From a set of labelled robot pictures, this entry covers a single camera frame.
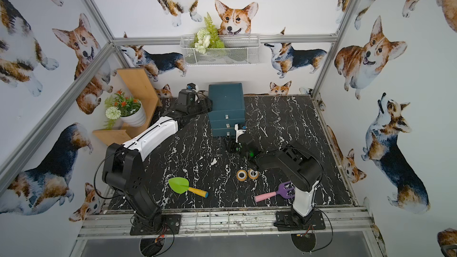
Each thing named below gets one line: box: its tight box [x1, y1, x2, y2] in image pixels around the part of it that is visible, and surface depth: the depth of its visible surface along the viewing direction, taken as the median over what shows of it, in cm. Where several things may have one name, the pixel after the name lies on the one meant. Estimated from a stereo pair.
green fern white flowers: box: [189, 11, 226, 55], surface depth 82 cm
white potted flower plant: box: [104, 89, 147, 130], surface depth 92 cm
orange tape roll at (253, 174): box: [247, 168, 260, 180], surface depth 90 cm
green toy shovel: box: [167, 176, 209, 199], surface depth 85 cm
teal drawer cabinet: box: [207, 82, 246, 137], surface depth 92 cm
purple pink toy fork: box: [254, 180, 295, 202], surface depth 84 cm
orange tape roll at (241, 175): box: [236, 169, 248, 182], surface depth 89 cm
